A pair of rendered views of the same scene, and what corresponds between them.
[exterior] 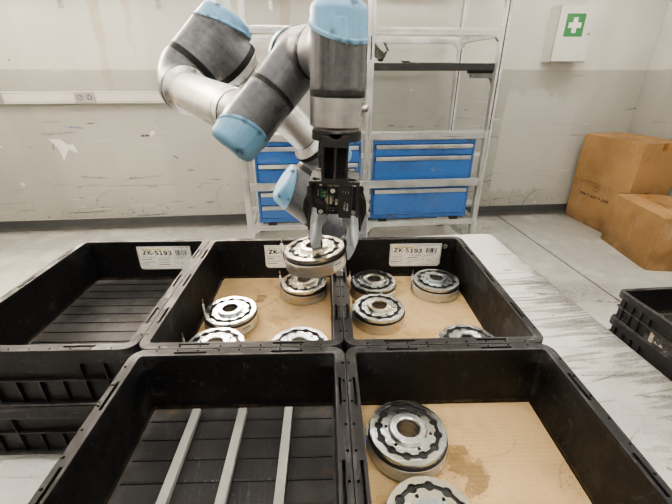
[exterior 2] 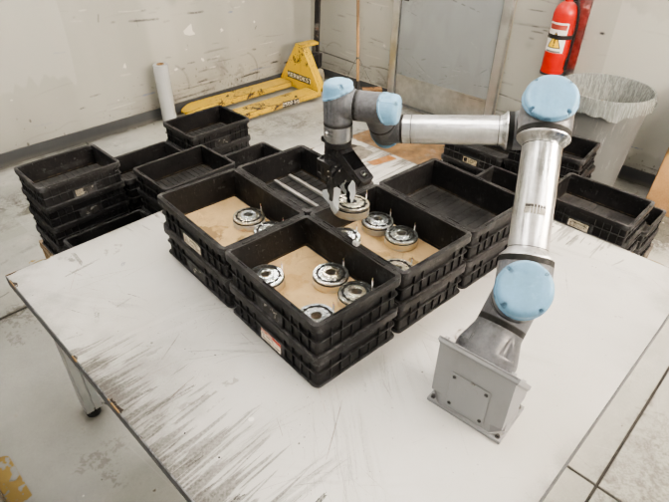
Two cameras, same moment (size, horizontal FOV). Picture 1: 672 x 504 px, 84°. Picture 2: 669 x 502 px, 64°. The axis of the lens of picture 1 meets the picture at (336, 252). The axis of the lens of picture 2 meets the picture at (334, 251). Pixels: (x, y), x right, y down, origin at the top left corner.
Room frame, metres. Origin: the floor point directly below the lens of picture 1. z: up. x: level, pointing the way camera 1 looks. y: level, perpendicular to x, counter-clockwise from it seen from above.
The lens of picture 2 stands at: (1.54, -0.85, 1.80)
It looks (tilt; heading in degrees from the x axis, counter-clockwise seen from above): 36 degrees down; 139
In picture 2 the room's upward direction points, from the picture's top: 1 degrees clockwise
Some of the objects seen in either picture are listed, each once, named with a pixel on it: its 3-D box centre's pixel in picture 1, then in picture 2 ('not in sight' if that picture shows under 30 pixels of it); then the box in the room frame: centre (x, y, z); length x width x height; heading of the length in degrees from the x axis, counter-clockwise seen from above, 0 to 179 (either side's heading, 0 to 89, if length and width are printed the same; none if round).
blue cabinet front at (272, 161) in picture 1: (309, 183); not in sight; (2.56, 0.19, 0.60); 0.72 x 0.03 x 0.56; 96
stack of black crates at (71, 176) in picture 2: not in sight; (79, 204); (-1.08, -0.32, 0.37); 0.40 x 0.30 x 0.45; 96
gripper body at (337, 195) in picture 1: (335, 172); (336, 159); (0.55, 0.00, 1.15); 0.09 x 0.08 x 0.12; 178
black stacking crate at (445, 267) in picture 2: (263, 306); (387, 240); (0.63, 0.14, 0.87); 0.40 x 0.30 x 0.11; 2
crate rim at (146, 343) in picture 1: (261, 284); (388, 226); (0.63, 0.14, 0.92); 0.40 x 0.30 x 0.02; 2
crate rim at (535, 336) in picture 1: (416, 282); (311, 266); (0.64, -0.16, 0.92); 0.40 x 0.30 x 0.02; 2
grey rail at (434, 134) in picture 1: (366, 135); not in sight; (2.63, -0.21, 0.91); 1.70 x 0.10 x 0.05; 96
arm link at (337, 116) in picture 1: (338, 114); (336, 131); (0.56, 0.00, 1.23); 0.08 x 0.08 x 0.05
